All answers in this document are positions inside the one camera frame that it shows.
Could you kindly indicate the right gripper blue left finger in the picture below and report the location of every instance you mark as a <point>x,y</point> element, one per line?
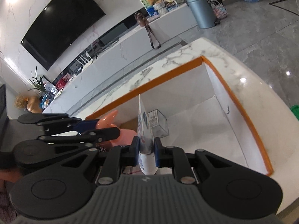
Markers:
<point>134,150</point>

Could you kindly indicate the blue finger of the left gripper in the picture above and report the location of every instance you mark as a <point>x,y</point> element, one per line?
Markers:
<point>85,125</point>

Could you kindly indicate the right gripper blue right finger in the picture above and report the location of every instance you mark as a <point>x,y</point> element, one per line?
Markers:
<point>158,151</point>

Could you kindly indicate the pink dispenser jar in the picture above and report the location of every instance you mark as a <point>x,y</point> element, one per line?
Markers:
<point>125,137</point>

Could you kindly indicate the white toothpaste tube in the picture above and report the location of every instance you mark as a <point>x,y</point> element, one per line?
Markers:
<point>146,157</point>

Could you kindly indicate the clear plastic box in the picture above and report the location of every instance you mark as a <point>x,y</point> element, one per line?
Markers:
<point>158,124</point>

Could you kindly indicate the left hand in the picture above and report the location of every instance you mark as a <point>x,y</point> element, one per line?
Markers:
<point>10,175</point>

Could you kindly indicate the orange storage box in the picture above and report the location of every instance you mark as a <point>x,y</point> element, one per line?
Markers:
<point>201,110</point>

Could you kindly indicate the gold vase dried flowers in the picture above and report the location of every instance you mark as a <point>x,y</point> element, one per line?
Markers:
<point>31,104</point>

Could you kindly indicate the white wifi router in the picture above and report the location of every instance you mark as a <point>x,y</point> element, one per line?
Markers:
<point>85,60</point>

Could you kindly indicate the black television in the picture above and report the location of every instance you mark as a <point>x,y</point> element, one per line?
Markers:
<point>59,24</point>

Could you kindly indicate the white tv console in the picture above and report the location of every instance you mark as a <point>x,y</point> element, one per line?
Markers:
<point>122,58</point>

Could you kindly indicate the picture board with toys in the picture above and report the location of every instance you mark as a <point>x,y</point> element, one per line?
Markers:
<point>160,7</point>

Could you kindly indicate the pastel woven basket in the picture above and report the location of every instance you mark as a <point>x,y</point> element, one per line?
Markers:
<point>218,9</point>

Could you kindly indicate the grey metal trash can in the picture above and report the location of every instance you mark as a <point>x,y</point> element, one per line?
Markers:
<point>202,12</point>

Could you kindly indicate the brown camera with strap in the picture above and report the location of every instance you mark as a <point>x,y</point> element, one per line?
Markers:
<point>143,22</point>

